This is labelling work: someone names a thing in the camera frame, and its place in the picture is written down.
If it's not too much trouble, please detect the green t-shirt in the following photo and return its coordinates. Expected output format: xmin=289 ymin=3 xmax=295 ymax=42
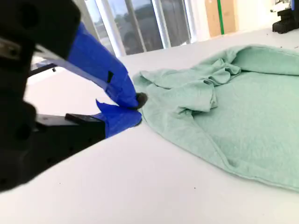
xmin=132 ymin=44 xmax=299 ymax=193

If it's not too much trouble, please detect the window with white frames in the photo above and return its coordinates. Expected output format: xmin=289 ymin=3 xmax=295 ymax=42
xmin=84 ymin=0 xmax=196 ymax=57

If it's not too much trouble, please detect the green pole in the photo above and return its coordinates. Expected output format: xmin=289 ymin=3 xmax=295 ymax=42
xmin=216 ymin=0 xmax=225 ymax=35

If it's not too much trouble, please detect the brown cardboard box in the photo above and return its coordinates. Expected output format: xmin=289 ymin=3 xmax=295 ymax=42
xmin=205 ymin=0 xmax=237 ymax=38

